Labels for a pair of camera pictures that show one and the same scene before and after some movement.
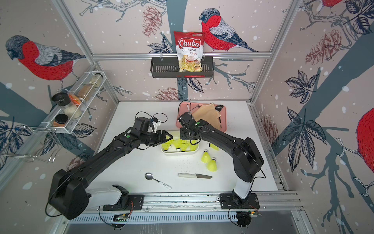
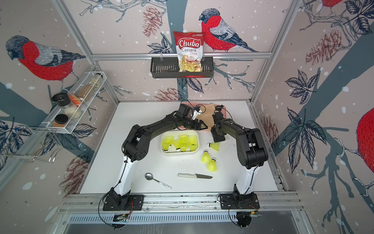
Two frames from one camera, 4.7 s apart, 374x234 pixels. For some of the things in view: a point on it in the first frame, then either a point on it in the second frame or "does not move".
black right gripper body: x=183 y=134 -> x=216 y=137
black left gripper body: x=157 y=138 -> x=191 y=124
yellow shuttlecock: x=183 y=144 does not move
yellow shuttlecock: x=214 y=146 does not move
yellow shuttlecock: x=165 y=146 does not move
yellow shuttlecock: x=177 y=143 does not move
